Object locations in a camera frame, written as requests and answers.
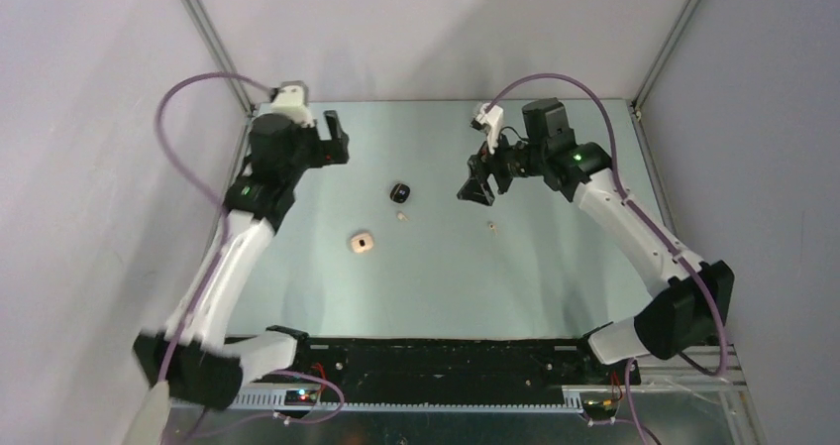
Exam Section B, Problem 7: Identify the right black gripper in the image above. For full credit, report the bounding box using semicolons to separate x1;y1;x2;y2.
457;126;546;207

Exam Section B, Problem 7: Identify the black earbud charging case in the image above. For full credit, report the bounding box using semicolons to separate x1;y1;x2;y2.
388;182;411;204

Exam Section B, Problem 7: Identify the beige earbud charging case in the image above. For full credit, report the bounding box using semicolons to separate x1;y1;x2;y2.
349;231;374;254

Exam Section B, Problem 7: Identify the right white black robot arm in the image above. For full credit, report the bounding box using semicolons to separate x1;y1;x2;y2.
457;98;734;384

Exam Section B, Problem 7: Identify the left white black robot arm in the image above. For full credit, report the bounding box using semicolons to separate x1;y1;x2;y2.
133;110;350;410

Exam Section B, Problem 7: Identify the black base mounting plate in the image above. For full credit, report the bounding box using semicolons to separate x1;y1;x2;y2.
290;338;640;406

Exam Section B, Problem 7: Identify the right controller board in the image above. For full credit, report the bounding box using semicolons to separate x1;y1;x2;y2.
582;399;623;421

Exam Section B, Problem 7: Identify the controller board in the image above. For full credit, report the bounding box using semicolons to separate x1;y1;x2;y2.
582;399;623;421
283;389;320;407

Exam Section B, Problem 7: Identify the left controller board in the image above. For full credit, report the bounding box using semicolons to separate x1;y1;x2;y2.
283;389;320;407

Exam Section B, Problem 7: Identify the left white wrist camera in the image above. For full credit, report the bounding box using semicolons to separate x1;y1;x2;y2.
269;80;316;128

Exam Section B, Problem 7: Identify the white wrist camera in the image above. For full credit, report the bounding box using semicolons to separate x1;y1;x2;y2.
269;80;316;128
471;102;504;155

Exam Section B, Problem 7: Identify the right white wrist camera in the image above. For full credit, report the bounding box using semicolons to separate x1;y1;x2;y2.
471;102;504;155

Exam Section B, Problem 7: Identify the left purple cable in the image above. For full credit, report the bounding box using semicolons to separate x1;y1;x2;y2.
155;71;347;445

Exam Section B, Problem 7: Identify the grey slotted cable duct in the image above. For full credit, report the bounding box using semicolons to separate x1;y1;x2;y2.
229;389;583;413

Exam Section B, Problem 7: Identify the left corner aluminium post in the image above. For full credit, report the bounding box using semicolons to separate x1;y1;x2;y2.
164;0;256;116

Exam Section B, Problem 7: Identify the corner aluminium post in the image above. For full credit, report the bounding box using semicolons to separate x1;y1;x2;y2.
631;0;703;112
164;0;256;116

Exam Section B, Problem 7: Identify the right corner aluminium post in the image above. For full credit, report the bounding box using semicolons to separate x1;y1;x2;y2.
631;0;703;112

